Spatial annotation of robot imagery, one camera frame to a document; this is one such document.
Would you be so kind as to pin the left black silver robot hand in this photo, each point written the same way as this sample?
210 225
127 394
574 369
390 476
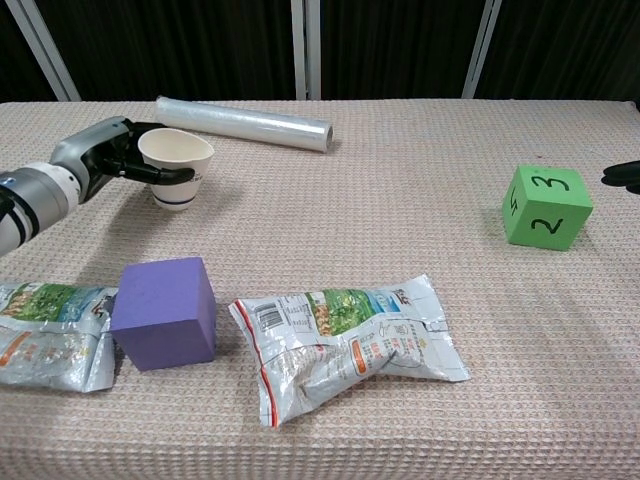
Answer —
87 145

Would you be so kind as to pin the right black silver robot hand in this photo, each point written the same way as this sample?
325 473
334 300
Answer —
625 176

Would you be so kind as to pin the white paper cup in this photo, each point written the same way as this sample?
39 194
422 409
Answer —
170 147

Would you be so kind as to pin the green numbered foam cube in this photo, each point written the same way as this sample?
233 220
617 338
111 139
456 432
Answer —
545 220

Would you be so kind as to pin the black curtain panel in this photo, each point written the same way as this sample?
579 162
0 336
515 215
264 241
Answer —
15 60
570 50
395 50
175 50

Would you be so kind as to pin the clear plastic wrap roll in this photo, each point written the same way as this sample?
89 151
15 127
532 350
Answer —
240 122

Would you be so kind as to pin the purple foam cube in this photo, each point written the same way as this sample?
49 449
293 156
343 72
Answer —
160 310

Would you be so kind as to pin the silver printed snack bag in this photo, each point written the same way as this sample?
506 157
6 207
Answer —
50 350
350 345

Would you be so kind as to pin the beige woven tablecloth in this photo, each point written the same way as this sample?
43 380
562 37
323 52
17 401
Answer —
400 200

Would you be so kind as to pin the grey aluminium frame post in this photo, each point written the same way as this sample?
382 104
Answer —
47 50
306 50
482 50

